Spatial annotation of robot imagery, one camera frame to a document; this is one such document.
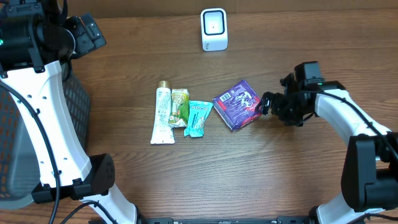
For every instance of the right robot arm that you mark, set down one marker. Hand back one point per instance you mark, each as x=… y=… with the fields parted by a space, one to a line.
x=369 y=179

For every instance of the teal wipes pack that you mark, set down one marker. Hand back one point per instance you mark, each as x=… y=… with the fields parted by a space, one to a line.
x=199 y=111

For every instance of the green yellow snack pack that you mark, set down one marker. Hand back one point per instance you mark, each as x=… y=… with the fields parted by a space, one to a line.
x=179 y=108

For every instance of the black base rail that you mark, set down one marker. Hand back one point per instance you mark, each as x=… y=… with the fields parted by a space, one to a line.
x=278 y=220

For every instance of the white tube gold cap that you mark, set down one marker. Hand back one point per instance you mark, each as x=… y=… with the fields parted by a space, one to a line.
x=162 y=133

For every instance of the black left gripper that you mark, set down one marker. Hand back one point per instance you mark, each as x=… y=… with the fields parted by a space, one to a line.
x=88 y=43

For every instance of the grey plastic basket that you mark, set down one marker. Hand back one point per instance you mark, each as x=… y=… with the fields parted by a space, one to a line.
x=18 y=149

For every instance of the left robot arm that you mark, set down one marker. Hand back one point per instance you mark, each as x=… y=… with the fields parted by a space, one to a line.
x=38 y=42

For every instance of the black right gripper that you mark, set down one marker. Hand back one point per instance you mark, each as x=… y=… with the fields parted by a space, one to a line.
x=278 y=99

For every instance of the purple pad package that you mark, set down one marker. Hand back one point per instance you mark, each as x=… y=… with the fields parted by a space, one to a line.
x=237 y=105

